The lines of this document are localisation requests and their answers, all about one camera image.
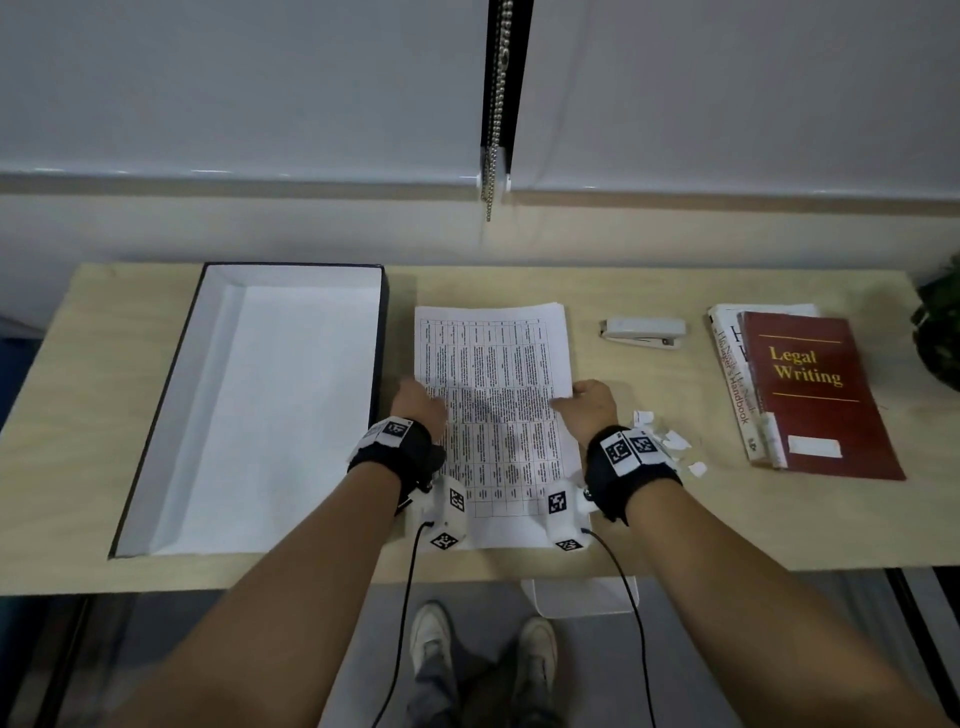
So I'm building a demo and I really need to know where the person's right hand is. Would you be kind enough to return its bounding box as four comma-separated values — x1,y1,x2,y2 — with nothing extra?
549,378,621,451

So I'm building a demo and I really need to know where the person's left hand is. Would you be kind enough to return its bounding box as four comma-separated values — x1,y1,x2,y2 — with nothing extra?
390,377,449,445

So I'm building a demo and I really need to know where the stack of printed paper sheets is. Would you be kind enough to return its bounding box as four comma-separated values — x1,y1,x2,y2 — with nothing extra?
414,302,594,552

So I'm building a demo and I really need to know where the person's left forearm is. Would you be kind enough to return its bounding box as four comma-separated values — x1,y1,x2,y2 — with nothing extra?
111,462,403,728

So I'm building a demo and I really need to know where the person's right forearm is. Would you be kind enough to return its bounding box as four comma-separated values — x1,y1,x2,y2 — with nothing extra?
624,478,955,728

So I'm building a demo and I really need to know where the white stapler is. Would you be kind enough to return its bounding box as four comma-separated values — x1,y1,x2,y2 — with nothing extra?
599,316,688,351

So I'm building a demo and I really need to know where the pile of white paper scraps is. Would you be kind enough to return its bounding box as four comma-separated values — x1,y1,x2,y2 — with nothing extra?
631,408,709,480

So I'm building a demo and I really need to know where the white paperback book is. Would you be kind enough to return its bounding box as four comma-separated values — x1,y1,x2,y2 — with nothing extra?
707,303,822,463

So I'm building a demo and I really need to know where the black box with white lining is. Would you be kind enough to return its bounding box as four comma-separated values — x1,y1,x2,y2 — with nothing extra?
108,261,390,561

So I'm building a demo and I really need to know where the white waste bin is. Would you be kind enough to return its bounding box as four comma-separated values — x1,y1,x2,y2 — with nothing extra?
520,576,640,620

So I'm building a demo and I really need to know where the white glue stick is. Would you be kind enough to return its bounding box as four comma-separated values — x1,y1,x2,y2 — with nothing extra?
758,411,789,471

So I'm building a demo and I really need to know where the person's white left shoe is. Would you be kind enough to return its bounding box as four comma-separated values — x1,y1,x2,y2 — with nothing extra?
408,600,456,678

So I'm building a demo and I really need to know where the person's white shoe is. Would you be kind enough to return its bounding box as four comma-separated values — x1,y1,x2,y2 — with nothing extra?
515,616,561,697
408,600,456,678

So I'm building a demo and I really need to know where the person's white right shoe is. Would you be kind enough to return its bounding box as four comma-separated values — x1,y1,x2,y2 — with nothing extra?
515,616,561,697

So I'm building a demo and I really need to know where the red hardcover book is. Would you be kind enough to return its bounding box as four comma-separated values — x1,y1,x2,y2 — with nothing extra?
738,311,907,482

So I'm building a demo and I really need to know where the person's left leg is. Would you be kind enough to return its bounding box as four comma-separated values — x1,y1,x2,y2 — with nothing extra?
405,660,465,728

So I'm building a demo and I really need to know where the person's leg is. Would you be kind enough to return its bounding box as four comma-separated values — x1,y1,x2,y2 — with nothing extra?
507,675,565,728
405,660,465,728

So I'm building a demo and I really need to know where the person's right leg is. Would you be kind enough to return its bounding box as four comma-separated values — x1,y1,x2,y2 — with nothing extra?
507,675,565,728

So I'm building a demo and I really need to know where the white roller blind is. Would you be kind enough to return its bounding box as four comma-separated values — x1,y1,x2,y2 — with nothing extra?
0,0,489,186
508,0,960,202

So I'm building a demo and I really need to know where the green potted plant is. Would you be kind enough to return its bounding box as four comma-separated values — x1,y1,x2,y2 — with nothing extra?
910,255,960,393

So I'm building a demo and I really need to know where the black table leg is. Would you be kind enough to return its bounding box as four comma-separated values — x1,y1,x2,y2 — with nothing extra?
33,596,95,728
885,568,960,706

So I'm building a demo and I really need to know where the black left wrist strap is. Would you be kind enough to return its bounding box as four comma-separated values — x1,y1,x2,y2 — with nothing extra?
347,416,448,516

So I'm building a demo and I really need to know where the black wrist strap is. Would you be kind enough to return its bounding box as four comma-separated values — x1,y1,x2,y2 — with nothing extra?
347,416,448,516
583,425,684,525

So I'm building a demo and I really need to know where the black right wrist strap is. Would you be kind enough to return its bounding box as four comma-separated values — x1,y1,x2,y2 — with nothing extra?
583,425,684,525

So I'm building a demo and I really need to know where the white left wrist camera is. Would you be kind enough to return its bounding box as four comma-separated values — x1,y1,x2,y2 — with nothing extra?
426,474,471,553

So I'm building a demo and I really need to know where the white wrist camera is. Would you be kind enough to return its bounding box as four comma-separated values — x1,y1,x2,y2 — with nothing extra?
426,474,471,553
543,480,598,555

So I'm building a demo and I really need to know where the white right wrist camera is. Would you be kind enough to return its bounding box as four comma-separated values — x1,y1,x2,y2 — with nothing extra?
543,480,598,555

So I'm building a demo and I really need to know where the black left camera cable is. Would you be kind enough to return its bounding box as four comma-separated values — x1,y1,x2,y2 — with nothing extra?
372,520,437,728

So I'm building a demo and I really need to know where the black camera cable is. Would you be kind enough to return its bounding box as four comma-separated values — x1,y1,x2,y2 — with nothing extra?
372,520,437,728
580,528,658,728

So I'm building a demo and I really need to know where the black right camera cable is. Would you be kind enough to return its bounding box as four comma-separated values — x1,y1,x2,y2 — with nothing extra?
580,528,658,728

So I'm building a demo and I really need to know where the metal bead chain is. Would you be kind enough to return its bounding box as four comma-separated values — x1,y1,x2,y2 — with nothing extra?
480,0,516,223

